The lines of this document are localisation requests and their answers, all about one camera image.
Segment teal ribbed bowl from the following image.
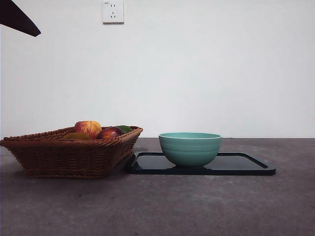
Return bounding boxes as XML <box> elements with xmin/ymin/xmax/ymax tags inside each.
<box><xmin>158</xmin><ymin>132</ymin><xmax>222</xmax><ymax>169</ymax></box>

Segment red yellow apple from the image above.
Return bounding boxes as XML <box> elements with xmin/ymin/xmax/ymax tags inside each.
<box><xmin>73</xmin><ymin>120</ymin><xmax>102</xmax><ymax>140</ymax></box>

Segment brown wicker basket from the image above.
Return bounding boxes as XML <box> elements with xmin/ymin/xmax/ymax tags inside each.
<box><xmin>0</xmin><ymin>126</ymin><xmax>144</xmax><ymax>179</ymax></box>

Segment dark red apple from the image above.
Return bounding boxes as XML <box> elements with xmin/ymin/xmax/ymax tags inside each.
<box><xmin>96</xmin><ymin>126</ymin><xmax>124</xmax><ymax>140</ymax></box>

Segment green fruit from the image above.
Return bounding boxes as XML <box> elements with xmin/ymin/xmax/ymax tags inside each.
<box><xmin>115</xmin><ymin>125</ymin><xmax>133</xmax><ymax>135</ymax></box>

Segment dark rectangular tray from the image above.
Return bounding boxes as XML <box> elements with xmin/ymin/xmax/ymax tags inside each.
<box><xmin>126</xmin><ymin>151</ymin><xmax>276</xmax><ymax>176</ymax></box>

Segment white wall socket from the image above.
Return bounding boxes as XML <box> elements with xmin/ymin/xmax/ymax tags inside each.
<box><xmin>102</xmin><ymin>0</ymin><xmax>125</xmax><ymax>25</ymax></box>

